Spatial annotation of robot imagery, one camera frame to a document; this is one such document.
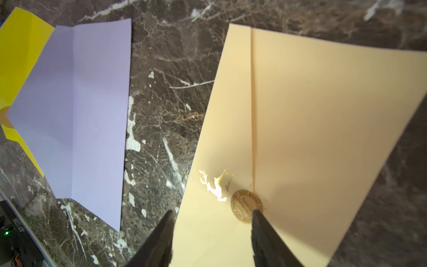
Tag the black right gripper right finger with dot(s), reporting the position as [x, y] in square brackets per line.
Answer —
[269, 249]

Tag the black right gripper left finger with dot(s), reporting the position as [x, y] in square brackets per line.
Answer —
[156, 251]

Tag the tan kraft envelope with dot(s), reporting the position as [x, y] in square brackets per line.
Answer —
[298, 128]

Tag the yellow envelope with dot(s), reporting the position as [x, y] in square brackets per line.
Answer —
[23, 37]

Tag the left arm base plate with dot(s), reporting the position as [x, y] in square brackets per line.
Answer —
[19, 246]

